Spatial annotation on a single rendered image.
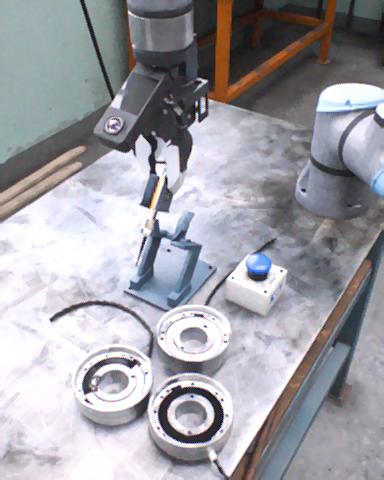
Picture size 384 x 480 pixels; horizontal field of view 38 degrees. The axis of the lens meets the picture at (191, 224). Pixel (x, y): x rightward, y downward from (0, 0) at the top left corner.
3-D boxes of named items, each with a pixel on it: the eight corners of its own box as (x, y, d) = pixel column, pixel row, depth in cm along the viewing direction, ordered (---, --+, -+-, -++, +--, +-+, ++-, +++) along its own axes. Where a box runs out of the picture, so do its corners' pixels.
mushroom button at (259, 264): (261, 296, 87) (264, 272, 84) (239, 286, 88) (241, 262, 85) (273, 281, 89) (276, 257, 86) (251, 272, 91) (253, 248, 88)
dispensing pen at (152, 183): (120, 262, 79) (156, 148, 77) (135, 261, 83) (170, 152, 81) (132, 267, 78) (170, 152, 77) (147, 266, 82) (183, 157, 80)
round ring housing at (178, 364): (224, 385, 76) (226, 366, 74) (149, 374, 78) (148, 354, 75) (233, 328, 85) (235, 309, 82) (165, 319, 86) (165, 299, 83)
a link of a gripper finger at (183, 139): (197, 170, 75) (189, 110, 70) (190, 176, 74) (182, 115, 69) (167, 163, 77) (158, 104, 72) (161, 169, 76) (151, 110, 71)
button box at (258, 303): (265, 317, 86) (268, 294, 83) (225, 299, 89) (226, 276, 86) (287, 287, 92) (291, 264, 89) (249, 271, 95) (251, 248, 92)
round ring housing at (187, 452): (136, 411, 73) (134, 391, 71) (207, 381, 77) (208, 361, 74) (171, 481, 66) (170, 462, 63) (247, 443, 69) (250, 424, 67)
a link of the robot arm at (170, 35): (169, 24, 61) (110, 11, 64) (171, 64, 64) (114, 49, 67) (205, 2, 65) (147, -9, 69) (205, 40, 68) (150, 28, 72)
